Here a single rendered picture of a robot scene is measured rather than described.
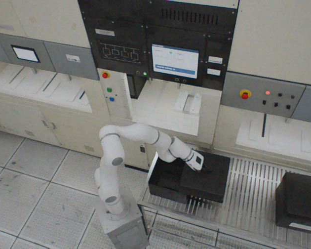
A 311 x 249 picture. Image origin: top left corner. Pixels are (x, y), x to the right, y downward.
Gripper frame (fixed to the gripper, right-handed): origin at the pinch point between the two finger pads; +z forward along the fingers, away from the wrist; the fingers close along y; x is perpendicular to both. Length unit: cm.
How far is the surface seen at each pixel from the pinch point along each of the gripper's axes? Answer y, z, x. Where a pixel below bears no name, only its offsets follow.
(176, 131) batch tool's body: 39, -5, 36
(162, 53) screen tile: 39, -65, -11
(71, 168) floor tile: 24, -24, 177
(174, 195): -13.6, 4.4, 27.1
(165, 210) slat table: -22.0, 8.0, 37.2
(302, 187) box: 7, 48, -39
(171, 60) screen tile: 39, -58, -12
